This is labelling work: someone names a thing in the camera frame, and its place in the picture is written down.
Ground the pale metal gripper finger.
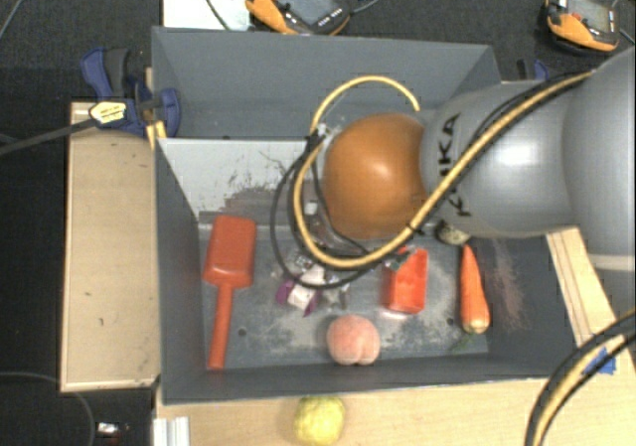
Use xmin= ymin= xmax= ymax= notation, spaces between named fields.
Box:
xmin=325 ymin=278 xmax=351 ymax=310
xmin=293 ymin=252 xmax=324 ymax=274

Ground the purple and white toy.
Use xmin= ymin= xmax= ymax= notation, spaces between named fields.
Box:
xmin=274 ymin=263 xmax=344 ymax=319

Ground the pink toy peach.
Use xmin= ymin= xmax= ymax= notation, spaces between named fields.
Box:
xmin=325 ymin=313 xmax=383 ymax=368

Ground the orange-red box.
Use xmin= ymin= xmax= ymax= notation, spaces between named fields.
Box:
xmin=380 ymin=246 xmax=430 ymax=315

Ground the orange toy shovel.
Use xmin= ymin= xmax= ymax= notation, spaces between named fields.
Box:
xmin=201 ymin=214 xmax=258 ymax=372

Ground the pale speckled ball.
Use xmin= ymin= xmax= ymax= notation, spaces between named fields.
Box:
xmin=436 ymin=223 xmax=471 ymax=247

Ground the yellow-green toy fruit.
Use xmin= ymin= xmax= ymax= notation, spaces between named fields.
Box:
xmin=292 ymin=395 xmax=347 ymax=446

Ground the orange toy carrot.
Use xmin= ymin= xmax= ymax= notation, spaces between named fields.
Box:
xmin=450 ymin=243 xmax=492 ymax=352

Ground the grey metal bin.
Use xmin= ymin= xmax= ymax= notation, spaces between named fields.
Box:
xmin=150 ymin=25 xmax=580 ymax=405

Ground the pale wood board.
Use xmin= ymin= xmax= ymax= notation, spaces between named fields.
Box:
xmin=59 ymin=100 xmax=163 ymax=393

